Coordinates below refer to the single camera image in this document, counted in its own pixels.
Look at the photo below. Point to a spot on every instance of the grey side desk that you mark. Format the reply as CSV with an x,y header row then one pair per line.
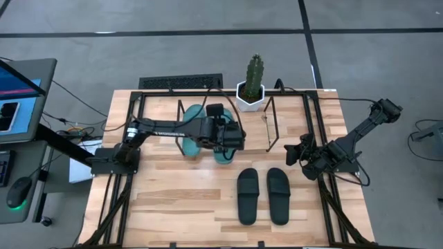
x,y
31,162

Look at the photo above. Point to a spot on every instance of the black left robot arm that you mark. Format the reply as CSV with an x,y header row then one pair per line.
x,y
173,129

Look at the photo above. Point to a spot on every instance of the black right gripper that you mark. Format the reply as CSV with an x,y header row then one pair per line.
x,y
313,155

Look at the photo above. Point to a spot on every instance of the white hexagonal plant pot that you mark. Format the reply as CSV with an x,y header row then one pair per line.
x,y
247,105

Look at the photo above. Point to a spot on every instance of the green slide sandal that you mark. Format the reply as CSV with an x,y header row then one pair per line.
x,y
218,158
192,148

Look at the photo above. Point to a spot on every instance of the black support beam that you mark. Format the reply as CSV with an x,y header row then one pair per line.
x,y
62,143

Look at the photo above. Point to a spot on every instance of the grey-framed computer monitor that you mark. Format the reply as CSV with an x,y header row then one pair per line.
x,y
20,114

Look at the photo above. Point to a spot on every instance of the black keyboard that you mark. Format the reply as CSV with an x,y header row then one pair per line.
x,y
5,169
180,82

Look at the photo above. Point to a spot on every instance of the black computer mouse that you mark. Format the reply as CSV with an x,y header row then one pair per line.
x,y
19,192

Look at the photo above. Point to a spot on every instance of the green cactus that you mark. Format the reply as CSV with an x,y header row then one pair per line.
x,y
254,76

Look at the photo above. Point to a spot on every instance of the black frame bracket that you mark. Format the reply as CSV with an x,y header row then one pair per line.
x,y
172,245
261,244

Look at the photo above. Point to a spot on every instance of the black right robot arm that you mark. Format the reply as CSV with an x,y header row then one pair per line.
x,y
360,129

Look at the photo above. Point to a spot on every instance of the grey desk leg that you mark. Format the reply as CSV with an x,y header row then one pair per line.
x,y
431,133

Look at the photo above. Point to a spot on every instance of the black slide sandal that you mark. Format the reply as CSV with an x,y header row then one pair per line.
x,y
248,200
278,197

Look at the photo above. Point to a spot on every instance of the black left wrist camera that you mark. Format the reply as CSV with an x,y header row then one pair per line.
x,y
215,112

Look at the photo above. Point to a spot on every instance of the white box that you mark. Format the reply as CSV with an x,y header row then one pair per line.
x,y
79,171

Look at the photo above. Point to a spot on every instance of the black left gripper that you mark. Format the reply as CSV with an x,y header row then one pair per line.
x,y
228,136

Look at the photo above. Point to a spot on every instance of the black caster wheel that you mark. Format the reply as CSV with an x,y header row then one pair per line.
x,y
46,221

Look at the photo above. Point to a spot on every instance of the black metal table frame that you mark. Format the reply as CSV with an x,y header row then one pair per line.
x,y
162,93

